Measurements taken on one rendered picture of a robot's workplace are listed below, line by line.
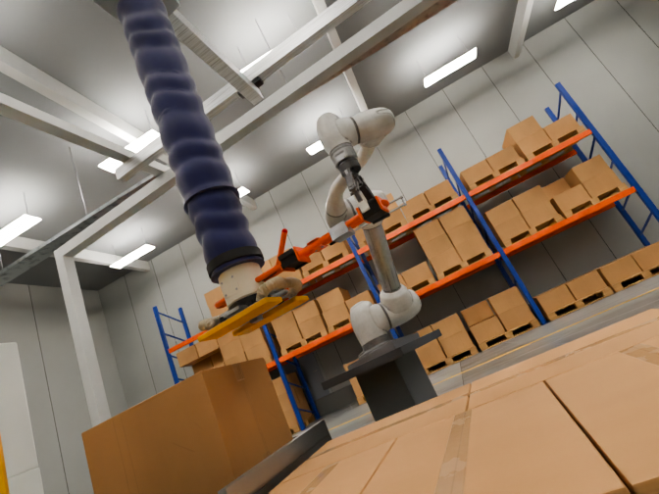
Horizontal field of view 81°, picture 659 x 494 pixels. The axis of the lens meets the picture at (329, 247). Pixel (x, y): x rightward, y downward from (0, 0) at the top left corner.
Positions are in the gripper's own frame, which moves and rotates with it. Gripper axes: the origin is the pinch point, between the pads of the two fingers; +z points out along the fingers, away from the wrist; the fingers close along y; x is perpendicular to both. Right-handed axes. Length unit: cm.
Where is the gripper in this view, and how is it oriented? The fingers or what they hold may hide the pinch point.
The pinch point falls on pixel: (372, 211)
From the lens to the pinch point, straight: 134.2
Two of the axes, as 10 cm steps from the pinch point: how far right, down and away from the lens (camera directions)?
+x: 8.0, -4.9, -3.6
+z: 4.0, 8.7, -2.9
